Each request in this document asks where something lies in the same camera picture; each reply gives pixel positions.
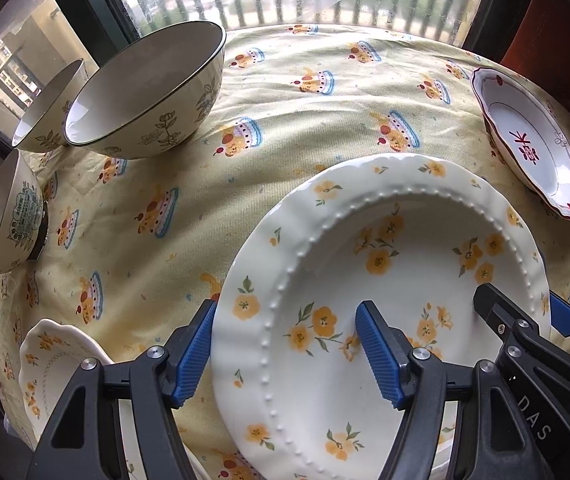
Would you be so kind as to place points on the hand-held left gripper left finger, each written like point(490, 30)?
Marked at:
point(196, 350)

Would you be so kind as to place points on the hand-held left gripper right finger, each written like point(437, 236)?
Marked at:
point(379, 355)

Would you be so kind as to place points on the large yellow flower plate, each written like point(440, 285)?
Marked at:
point(415, 270)

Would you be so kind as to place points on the large floral bowl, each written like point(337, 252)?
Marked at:
point(130, 95)

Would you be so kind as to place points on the small scalloped flower plate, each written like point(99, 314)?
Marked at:
point(50, 355)

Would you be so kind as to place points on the red rimmed white plate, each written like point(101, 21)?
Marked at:
point(530, 125)

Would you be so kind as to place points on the small green print bowl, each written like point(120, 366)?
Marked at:
point(0, 220)

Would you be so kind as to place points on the yellow printed tablecloth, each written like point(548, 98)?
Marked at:
point(265, 110)

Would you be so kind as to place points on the red curtain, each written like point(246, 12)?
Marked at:
point(565, 35)

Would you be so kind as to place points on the medium floral bowl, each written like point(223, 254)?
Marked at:
point(45, 115)

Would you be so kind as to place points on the apartment building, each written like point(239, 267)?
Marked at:
point(10, 70)

